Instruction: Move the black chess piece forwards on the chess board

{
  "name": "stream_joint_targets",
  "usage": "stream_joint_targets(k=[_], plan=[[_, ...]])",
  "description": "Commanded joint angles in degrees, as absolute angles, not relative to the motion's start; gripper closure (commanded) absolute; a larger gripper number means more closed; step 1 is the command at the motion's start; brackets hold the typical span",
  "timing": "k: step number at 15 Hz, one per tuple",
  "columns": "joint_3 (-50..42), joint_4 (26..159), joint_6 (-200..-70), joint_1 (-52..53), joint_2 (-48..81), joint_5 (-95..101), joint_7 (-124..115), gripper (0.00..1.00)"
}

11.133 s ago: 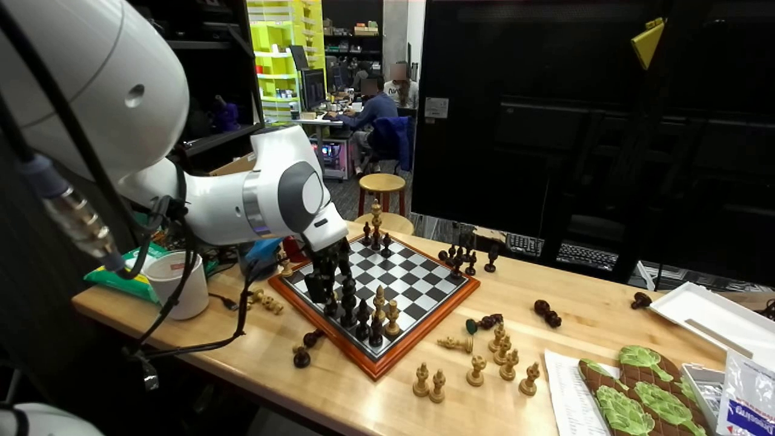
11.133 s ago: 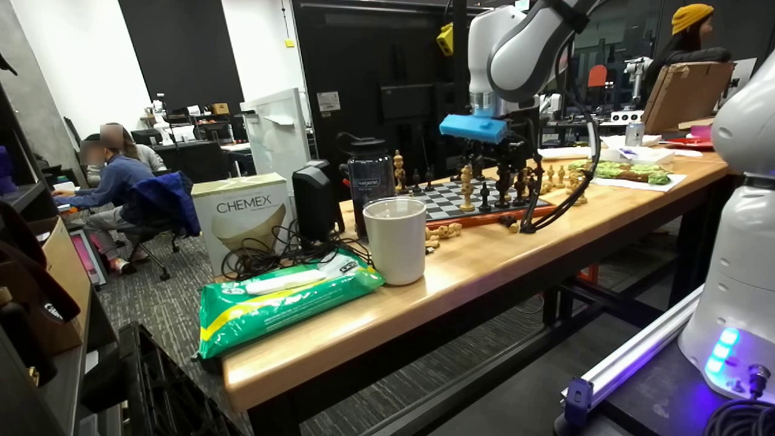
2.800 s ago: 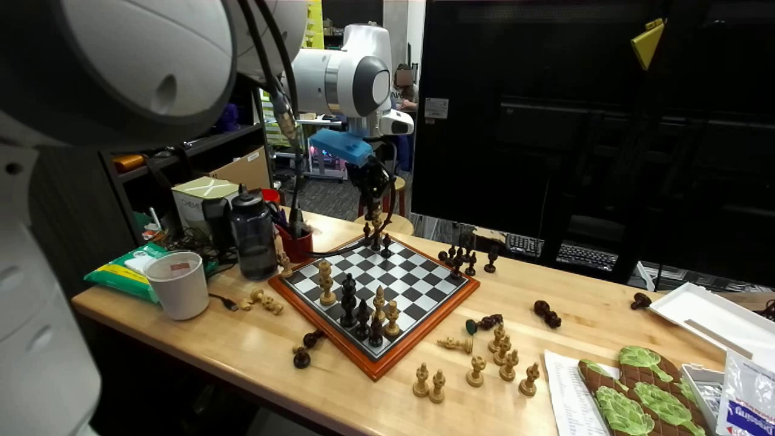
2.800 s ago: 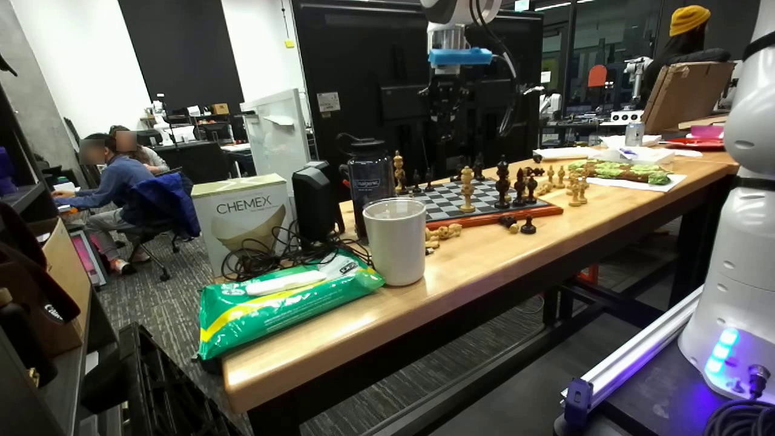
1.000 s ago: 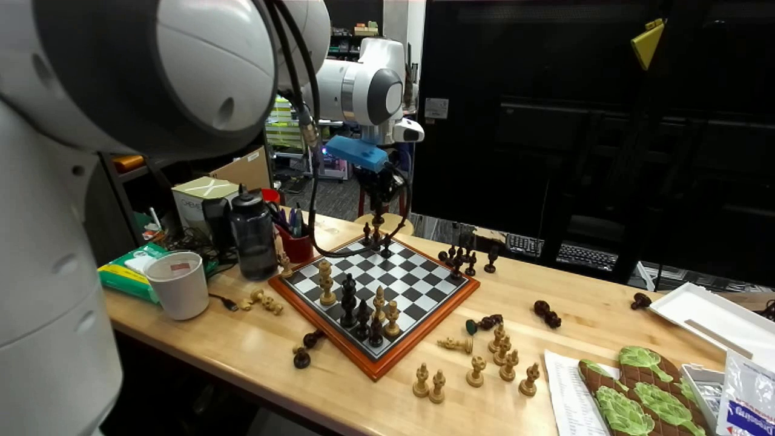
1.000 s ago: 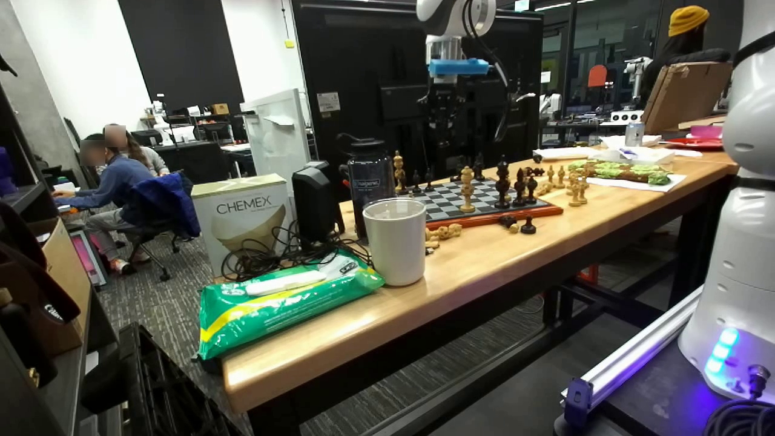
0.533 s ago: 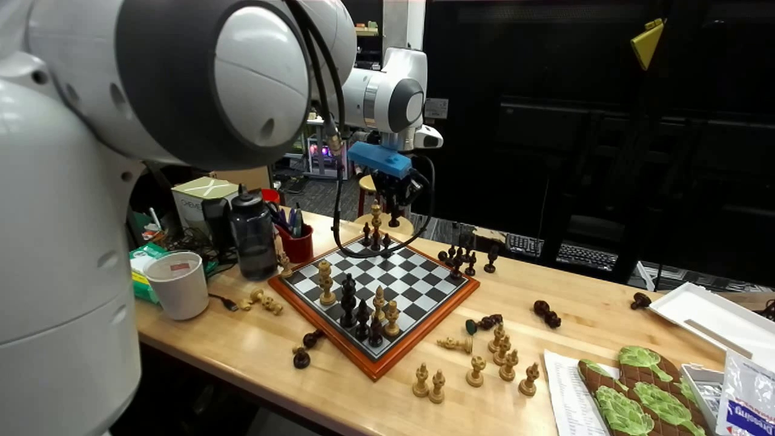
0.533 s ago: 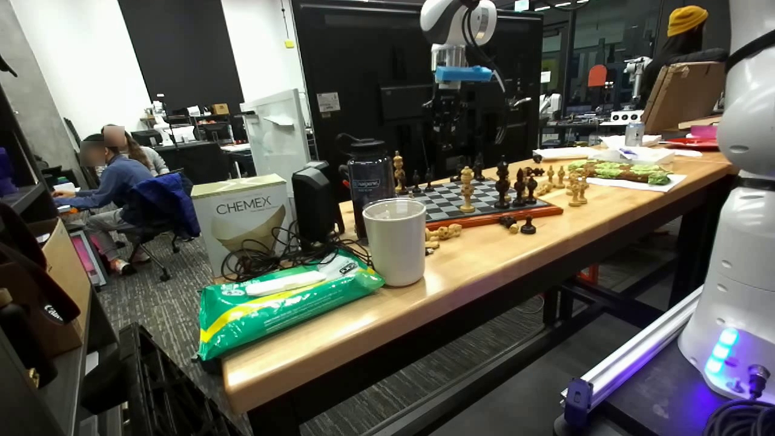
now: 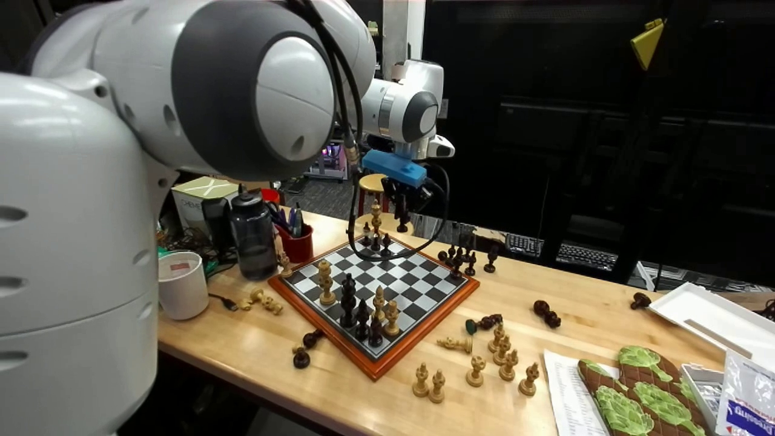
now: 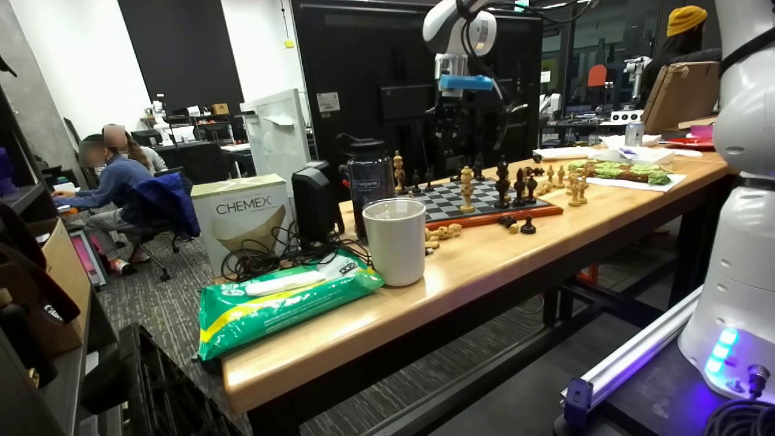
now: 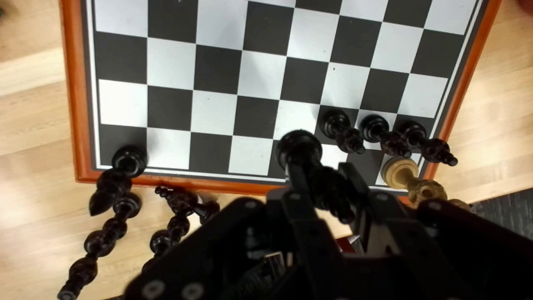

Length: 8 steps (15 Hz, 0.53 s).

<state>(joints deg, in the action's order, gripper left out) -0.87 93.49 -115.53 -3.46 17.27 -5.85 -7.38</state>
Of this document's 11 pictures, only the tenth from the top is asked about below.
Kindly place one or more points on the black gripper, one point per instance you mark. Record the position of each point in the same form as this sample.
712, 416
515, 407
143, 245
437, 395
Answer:
464, 110

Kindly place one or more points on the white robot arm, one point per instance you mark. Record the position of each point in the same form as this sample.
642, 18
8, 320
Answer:
742, 244

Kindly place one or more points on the light wooden chess piece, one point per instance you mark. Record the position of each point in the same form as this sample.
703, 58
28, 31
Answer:
449, 230
466, 187
552, 176
431, 240
571, 187
563, 172
584, 186

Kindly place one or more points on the tall black chess piece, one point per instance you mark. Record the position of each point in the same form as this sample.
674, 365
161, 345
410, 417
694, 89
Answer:
501, 186

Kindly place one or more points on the small dark chess pawn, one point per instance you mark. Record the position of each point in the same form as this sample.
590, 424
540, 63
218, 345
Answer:
415, 187
427, 186

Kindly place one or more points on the checkered wooden chess board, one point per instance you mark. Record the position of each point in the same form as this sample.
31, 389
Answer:
484, 199

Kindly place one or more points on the tall light chess king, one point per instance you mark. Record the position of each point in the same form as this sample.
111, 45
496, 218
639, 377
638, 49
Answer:
397, 171

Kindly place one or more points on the dark wooden chess piece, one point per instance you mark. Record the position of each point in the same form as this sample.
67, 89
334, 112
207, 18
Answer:
529, 227
506, 218

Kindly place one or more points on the brown cardboard board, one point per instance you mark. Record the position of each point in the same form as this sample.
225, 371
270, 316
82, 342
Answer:
682, 93

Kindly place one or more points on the white tray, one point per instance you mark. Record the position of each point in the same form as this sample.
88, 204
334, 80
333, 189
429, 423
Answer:
564, 153

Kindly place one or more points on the black bottle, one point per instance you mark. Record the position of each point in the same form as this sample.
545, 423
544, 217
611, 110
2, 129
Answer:
367, 182

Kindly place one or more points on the white paper cup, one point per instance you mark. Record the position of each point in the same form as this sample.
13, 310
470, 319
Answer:
395, 244

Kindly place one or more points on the white label on partition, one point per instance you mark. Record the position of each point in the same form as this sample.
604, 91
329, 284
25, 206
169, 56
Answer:
328, 103

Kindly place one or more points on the black box device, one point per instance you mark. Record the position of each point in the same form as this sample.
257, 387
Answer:
314, 201

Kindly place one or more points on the brown green patterned cloth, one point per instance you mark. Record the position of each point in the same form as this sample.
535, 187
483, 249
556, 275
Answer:
631, 171

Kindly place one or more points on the small white bottle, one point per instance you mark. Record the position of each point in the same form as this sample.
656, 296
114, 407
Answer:
633, 135

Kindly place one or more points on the plastic bag blue print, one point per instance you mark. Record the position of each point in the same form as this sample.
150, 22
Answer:
654, 152

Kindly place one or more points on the red plastic object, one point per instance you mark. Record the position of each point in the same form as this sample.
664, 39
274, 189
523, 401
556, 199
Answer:
690, 138

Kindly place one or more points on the white Chemex box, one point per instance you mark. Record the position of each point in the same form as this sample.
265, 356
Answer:
243, 215

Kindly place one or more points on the green wipes packet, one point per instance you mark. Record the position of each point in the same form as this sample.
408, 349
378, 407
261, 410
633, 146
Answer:
281, 304

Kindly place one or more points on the yellow hat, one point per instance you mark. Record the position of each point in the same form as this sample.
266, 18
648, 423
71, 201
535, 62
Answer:
685, 20

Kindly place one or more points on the person in background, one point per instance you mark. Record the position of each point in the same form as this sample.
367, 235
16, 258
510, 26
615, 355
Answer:
161, 206

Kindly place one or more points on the person with long hair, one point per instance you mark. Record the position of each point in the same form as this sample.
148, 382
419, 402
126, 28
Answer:
134, 146

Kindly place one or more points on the person in blue sweater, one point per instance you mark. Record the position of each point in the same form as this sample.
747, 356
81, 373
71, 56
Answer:
110, 182

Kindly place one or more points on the black plastic crate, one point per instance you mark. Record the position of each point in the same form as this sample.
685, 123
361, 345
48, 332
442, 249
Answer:
161, 389

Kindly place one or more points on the pink box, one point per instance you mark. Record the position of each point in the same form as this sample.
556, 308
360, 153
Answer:
85, 258

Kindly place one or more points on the large cardboard box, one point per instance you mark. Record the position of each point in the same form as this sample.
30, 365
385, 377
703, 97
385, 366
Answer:
64, 281

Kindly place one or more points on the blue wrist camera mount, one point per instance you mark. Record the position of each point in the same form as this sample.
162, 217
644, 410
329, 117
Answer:
467, 84

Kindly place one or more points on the aluminium rail blue cap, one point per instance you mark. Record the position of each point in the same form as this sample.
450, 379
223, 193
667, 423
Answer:
631, 355

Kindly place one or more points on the large black wall screen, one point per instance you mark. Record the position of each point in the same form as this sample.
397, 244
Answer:
182, 56

